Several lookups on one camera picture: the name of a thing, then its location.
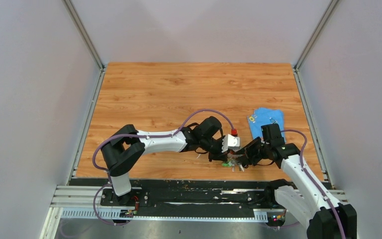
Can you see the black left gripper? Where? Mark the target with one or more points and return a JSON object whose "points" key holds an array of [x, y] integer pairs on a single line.
{"points": [[219, 156]]}

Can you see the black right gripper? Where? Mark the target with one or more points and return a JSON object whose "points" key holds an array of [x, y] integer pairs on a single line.
{"points": [[249, 158]]}

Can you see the green key tag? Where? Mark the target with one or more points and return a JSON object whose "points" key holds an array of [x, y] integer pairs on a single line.
{"points": [[225, 164]]}

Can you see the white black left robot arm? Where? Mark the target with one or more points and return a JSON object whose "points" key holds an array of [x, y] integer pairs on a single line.
{"points": [[122, 150]]}

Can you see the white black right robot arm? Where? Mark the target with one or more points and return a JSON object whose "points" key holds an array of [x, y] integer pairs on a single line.
{"points": [[307, 199]]}

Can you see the blue patterned cloth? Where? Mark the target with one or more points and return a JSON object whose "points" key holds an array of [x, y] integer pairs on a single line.
{"points": [[264, 116]]}

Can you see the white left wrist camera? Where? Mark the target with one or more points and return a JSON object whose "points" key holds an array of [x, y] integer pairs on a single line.
{"points": [[230, 142]]}

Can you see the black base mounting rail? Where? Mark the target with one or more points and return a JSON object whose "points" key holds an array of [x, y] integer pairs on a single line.
{"points": [[169, 200]]}

